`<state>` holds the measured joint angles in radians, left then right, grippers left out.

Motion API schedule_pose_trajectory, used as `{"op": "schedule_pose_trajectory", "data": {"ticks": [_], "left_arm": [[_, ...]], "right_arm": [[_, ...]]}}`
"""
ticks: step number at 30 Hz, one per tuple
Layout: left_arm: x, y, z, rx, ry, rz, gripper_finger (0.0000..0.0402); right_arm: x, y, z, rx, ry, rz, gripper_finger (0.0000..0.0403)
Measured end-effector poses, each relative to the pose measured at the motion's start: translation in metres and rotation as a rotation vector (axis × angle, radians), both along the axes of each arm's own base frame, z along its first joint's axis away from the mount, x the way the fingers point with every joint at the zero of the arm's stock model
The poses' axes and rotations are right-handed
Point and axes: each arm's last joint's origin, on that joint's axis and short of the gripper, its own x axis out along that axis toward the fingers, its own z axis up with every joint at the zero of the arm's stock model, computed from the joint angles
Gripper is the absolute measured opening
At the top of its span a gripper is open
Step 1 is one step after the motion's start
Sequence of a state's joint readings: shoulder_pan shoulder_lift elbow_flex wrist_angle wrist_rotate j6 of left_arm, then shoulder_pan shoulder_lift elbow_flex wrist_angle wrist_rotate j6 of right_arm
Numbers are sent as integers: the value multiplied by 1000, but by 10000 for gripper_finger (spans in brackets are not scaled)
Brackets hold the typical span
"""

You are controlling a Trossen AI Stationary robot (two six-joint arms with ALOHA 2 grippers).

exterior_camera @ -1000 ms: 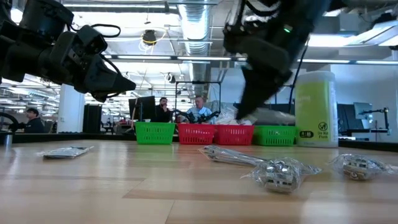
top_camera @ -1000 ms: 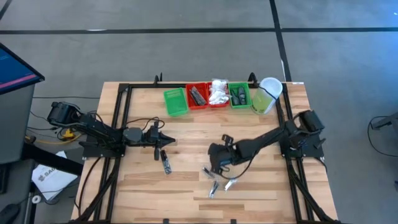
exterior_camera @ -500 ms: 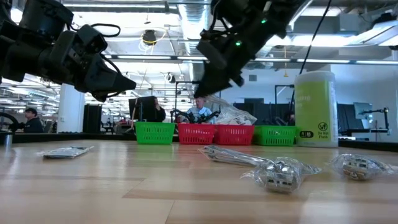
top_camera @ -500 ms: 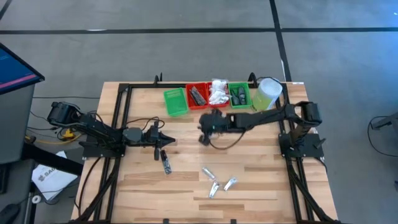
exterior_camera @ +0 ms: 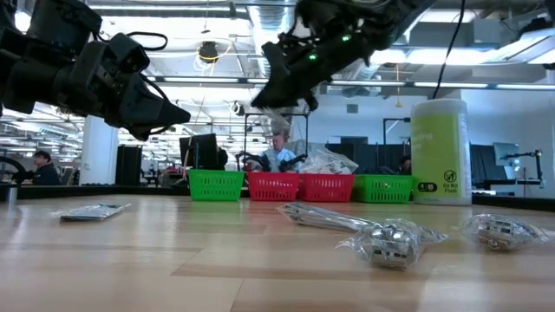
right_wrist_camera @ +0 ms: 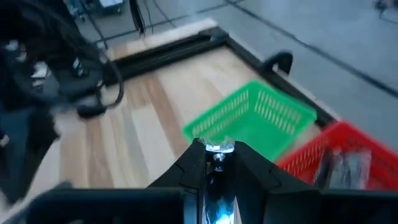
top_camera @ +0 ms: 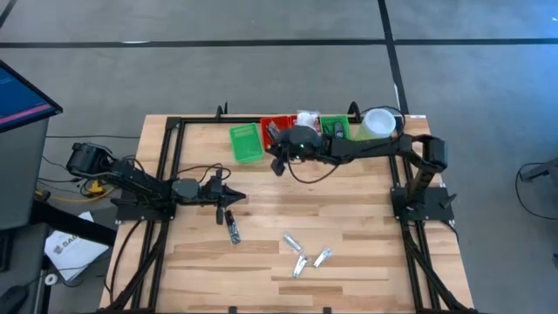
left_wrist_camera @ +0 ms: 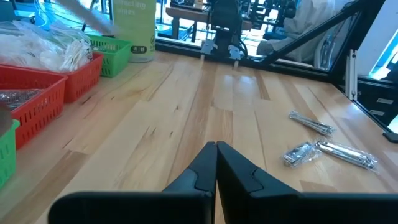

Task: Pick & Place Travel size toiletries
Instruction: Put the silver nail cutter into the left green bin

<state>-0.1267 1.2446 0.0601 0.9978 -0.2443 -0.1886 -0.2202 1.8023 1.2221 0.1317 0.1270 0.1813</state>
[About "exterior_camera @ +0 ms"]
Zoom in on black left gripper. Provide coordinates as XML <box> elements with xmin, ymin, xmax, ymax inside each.
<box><xmin>55</xmin><ymin>41</ymin><xmax>193</xmax><ymax>143</ymax></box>

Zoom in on bagged white cotton kit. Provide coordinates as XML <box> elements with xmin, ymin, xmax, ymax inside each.
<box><xmin>298</xmin><ymin>145</ymin><xmax>360</xmax><ymax>176</ymax></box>

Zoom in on black ceiling device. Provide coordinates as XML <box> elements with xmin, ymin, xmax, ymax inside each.
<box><xmin>198</xmin><ymin>40</ymin><xmax>220</xmax><ymax>64</ymax></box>

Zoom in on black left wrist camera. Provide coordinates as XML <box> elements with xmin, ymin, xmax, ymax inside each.
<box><xmin>108</xmin><ymin>32</ymin><xmax>152</xmax><ymax>74</ymax></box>

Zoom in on green plastic basket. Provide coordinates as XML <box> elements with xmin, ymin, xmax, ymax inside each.
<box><xmin>188</xmin><ymin>169</ymin><xmax>246</xmax><ymax>202</ymax></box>
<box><xmin>350</xmin><ymin>173</ymin><xmax>416</xmax><ymax>205</ymax></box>

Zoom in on black cabinet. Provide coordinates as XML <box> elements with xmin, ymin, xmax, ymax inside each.
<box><xmin>114</xmin><ymin>144</ymin><xmax>144</xmax><ymax>186</ymax></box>

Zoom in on bagged black comb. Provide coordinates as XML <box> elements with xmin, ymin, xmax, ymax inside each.
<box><xmin>50</xmin><ymin>202</ymin><xmax>132</xmax><ymax>224</ymax></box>

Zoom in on red plastic basket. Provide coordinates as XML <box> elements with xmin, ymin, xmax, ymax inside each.
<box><xmin>247</xmin><ymin>171</ymin><xmax>301</xmax><ymax>203</ymax></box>
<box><xmin>297</xmin><ymin>172</ymin><xmax>356</xmax><ymax>204</ymax></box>

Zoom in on black metal frame stand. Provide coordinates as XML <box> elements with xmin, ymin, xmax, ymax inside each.
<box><xmin>243</xmin><ymin>112</ymin><xmax>310</xmax><ymax>172</ymax></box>

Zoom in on dark partition panel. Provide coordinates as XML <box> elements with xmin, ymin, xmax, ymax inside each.
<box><xmin>354</xmin><ymin>143</ymin><xmax>413</xmax><ymax>176</ymax></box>

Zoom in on grey monitor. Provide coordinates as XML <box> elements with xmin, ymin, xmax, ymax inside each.
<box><xmin>493</xmin><ymin>141</ymin><xmax>521</xmax><ymax>168</ymax></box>

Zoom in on ceiling light panel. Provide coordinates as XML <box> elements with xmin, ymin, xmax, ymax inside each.
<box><xmin>372</xmin><ymin>45</ymin><xmax>493</xmax><ymax>67</ymax></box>

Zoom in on white pillar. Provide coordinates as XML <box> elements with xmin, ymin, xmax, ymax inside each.
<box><xmin>79</xmin><ymin>114</ymin><xmax>121</xmax><ymax>186</ymax></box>

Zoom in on silver ventilation duct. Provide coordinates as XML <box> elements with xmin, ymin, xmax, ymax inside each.
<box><xmin>247</xmin><ymin>0</ymin><xmax>300</xmax><ymax>79</ymax></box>

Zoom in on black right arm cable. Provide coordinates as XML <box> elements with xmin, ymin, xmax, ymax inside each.
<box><xmin>431</xmin><ymin>0</ymin><xmax>467</xmax><ymax>101</ymax></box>

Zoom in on yellow hanging cord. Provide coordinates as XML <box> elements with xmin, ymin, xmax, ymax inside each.
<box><xmin>393</xmin><ymin>64</ymin><xmax>403</xmax><ymax>108</ymax></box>

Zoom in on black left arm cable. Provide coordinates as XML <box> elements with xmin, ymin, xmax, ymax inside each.
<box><xmin>125</xmin><ymin>30</ymin><xmax>174</xmax><ymax>135</ymax></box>

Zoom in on black monitor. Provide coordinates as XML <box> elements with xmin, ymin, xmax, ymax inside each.
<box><xmin>178</xmin><ymin>133</ymin><xmax>219</xmax><ymax>171</ymax></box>

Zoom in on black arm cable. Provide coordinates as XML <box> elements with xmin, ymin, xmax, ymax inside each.
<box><xmin>431</xmin><ymin>0</ymin><xmax>467</xmax><ymax>101</ymax></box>
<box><xmin>125</xmin><ymin>30</ymin><xmax>174</xmax><ymax>135</ymax></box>

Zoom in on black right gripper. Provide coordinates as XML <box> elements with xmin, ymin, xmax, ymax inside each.
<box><xmin>250</xmin><ymin>0</ymin><xmax>382</xmax><ymax>113</ymax></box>

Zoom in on green wipes canister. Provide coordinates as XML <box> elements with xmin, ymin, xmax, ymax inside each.
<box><xmin>409</xmin><ymin>98</ymin><xmax>473</xmax><ymax>206</ymax></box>

